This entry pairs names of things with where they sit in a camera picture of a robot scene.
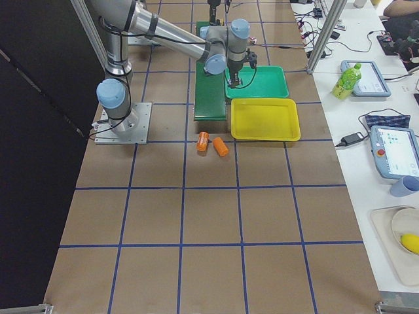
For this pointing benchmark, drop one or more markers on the yellow plastic tray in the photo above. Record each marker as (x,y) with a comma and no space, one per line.
(265,119)

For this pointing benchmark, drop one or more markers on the green plastic tray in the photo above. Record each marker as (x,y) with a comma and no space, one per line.
(269,82)

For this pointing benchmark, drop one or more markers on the plain orange cylinder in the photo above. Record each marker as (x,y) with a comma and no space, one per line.
(220,146)

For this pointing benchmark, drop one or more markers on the teach pendant tablet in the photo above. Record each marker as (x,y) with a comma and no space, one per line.
(395,151)
(372,83)

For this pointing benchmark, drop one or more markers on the beige serving tray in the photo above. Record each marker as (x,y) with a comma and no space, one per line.
(404,263)

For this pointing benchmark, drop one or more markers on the black power adapter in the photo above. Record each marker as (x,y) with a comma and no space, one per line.
(351,139)

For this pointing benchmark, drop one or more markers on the aluminium frame post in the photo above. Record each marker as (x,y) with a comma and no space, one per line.
(330,22)

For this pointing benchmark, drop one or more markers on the blue patterned cloth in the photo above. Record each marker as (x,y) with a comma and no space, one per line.
(398,121)

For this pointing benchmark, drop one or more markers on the green conveyor belt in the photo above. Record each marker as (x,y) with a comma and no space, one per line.
(209,103)

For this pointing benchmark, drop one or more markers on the beige bowl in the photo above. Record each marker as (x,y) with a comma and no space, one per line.
(405,221)

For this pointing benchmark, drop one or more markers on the green tea bottle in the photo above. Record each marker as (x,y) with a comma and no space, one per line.
(347,81)

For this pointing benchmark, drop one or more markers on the yellow banana toy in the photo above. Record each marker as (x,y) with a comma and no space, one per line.
(410,242)

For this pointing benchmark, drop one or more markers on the orange cylinder marked 4680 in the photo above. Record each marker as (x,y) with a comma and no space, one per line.
(202,142)

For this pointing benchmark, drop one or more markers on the near teach pendant tablet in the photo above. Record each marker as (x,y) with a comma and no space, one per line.
(395,151)

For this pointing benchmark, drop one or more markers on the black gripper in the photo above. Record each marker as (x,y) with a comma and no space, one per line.
(234,72)
(213,12)

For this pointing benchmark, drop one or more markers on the far teach pendant tablet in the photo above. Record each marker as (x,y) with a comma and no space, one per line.
(372,83)

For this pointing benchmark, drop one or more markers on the light blue cup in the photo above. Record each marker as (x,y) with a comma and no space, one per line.
(405,186)

